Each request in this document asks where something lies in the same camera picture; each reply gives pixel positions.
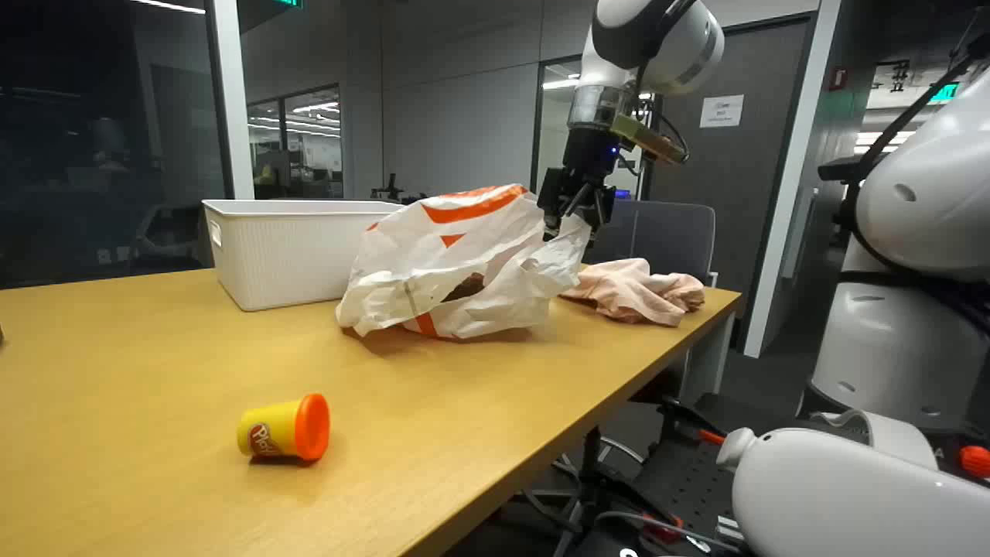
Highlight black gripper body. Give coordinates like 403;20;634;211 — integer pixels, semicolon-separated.
556;121;624;196

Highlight white orange plastic bag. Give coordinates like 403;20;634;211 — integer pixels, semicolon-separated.
335;184;596;344

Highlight grey office chair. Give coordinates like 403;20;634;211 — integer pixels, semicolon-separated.
586;198;644;262
627;198;720;287

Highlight pink cloth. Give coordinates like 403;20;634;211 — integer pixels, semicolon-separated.
556;257;711;332

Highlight white paper sign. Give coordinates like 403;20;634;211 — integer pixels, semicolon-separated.
696;94;748;132

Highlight grey door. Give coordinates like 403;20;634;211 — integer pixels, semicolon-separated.
644;12;820;350

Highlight black tool with orange grip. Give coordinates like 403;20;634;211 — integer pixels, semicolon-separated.
656;394;731;453

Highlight white plastic bin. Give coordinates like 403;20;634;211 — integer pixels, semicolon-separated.
200;196;407;317

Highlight small orange object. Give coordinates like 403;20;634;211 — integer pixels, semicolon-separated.
235;390;335;466

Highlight green exit sign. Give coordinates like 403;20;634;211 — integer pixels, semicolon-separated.
921;80;962;107

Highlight red knob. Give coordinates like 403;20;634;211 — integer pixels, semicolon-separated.
953;441;990;487

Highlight cables under table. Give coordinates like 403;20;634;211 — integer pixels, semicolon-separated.
514;431;752;557

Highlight black cable on robot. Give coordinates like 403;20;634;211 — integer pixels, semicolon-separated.
818;29;990;242

